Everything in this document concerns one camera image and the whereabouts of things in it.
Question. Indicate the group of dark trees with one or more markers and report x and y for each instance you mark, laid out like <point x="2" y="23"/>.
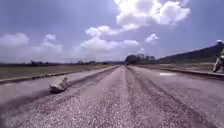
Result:
<point x="132" y="59"/>

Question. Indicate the grey gravel road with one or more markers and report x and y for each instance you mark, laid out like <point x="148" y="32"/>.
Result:
<point x="126" y="103"/>

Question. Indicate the grass verge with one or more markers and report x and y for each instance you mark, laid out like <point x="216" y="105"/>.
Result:
<point x="180" y="66"/>

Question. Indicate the dry grass field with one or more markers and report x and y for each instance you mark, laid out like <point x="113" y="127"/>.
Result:
<point x="40" y="70"/>

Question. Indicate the distant tree line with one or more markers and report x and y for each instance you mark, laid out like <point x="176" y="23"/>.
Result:
<point x="36" y="62"/>

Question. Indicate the low concrete kerb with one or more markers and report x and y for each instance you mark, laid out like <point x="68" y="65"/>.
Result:
<point x="196" y="72"/>
<point x="36" y="77"/>

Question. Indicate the wooded hill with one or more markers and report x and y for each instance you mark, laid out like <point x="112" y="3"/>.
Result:
<point x="200" y="55"/>

